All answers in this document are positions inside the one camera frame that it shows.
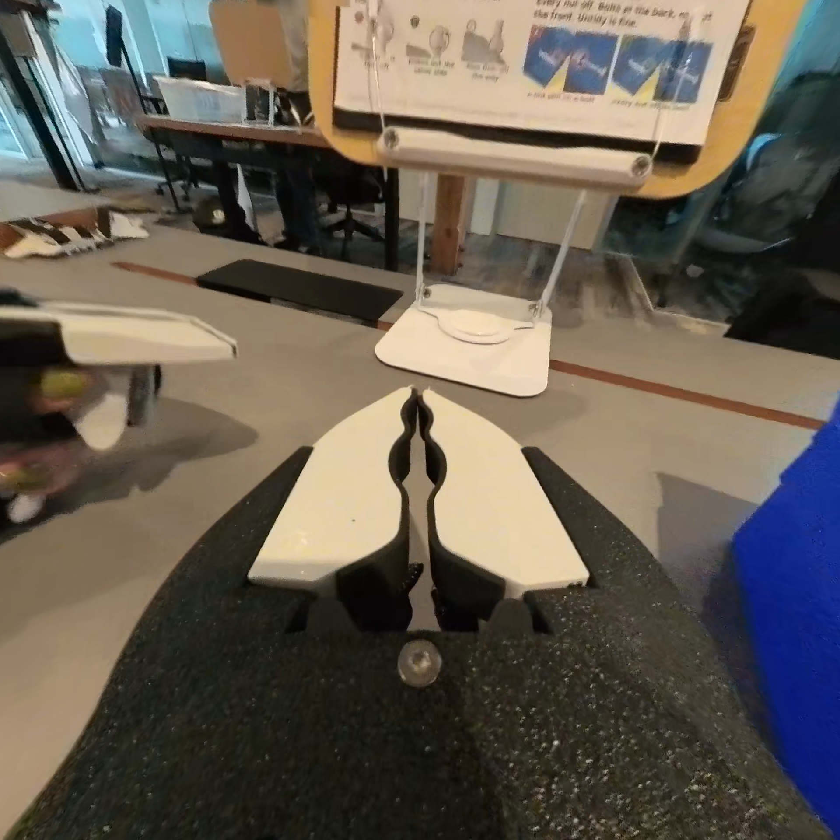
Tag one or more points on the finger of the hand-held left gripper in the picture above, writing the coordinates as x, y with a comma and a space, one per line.
144, 341
98, 315

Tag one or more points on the black mat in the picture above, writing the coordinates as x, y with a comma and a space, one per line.
295, 289

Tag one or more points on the printed instruction sheet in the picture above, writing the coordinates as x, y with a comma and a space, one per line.
525, 98

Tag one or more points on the cowhide patterned cloth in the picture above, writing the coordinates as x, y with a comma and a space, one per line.
65, 229

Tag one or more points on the wooden backing board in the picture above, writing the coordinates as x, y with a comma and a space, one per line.
754, 131

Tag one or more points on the clear acrylic holder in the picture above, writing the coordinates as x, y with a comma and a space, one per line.
259, 102

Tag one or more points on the brown cardboard panel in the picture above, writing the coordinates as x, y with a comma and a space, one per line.
249, 39

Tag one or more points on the brown top desk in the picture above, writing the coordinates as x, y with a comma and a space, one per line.
262, 131

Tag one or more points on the black light stand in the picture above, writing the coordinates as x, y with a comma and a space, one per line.
117, 33

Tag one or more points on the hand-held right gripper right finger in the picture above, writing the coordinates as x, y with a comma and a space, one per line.
499, 512

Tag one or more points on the black office chair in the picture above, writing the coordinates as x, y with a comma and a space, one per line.
354, 190

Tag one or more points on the grey office chair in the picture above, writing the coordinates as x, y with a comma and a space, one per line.
774, 197

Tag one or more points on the wooden post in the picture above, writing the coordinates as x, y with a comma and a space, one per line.
451, 223

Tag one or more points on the white storage tray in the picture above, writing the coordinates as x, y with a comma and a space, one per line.
197, 98

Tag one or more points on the blue plastic bin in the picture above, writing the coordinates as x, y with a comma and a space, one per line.
794, 590

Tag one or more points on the person's left hand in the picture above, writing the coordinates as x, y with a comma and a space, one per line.
46, 472

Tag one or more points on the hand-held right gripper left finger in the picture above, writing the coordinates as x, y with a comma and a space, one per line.
334, 512

